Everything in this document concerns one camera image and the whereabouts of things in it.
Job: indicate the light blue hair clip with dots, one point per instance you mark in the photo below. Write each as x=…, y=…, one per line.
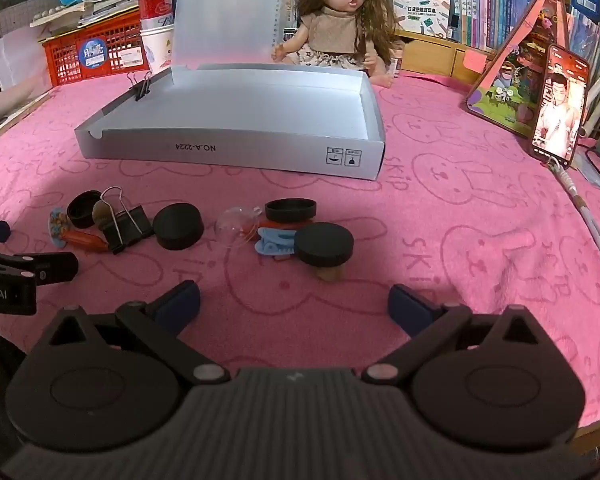
x=270, y=245

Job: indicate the red soda can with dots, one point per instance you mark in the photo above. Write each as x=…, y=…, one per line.
x=155, y=7

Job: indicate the wooden strip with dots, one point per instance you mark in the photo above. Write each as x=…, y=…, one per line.
x=15, y=120

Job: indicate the brown-haired doll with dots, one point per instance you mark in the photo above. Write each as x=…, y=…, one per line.
x=330, y=30

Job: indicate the large black binder clip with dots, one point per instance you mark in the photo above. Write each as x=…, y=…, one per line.
x=127, y=225

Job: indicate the blue dotted hair clip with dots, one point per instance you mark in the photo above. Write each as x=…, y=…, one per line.
x=57, y=225

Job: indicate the wooden drawer box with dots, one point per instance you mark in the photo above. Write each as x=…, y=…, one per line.
x=430, y=57

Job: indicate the red plastic basket with sticker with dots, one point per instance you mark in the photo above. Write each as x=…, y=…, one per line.
x=70, y=60

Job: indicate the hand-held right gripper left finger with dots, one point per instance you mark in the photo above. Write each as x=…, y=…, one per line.
x=180, y=302

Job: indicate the clear plastic ball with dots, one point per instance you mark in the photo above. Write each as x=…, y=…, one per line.
x=235, y=227

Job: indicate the red hair clip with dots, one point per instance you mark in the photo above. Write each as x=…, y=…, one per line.
x=82, y=239
x=270, y=223

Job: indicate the white printed carton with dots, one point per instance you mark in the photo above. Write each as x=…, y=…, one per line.
x=420, y=10

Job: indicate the small black binder clip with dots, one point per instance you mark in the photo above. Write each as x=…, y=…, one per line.
x=142, y=91

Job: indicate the white paper cup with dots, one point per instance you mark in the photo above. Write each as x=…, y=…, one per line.
x=157, y=47

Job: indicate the pink printed towel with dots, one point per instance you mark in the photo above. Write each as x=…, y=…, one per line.
x=455, y=260

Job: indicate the grey cardboard box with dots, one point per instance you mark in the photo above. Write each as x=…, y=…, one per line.
x=260, y=105

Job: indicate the translucent plastic clipboard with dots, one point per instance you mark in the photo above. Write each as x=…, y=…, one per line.
x=220, y=20

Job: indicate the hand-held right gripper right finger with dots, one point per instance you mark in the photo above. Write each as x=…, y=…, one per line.
x=405, y=305

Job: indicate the black cap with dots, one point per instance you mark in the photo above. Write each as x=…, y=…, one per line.
x=82, y=212

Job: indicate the white paper sheet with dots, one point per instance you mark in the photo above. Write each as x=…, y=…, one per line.
x=15, y=60

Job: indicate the thick black round lid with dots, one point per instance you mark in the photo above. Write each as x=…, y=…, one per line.
x=177, y=227

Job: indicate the row of shelved books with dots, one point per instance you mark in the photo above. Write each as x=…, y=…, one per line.
x=500, y=5

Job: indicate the black oval lid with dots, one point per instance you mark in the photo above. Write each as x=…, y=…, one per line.
x=290, y=210

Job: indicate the pink triangular toy house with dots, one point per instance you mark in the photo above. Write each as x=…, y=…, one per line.
x=510, y=85

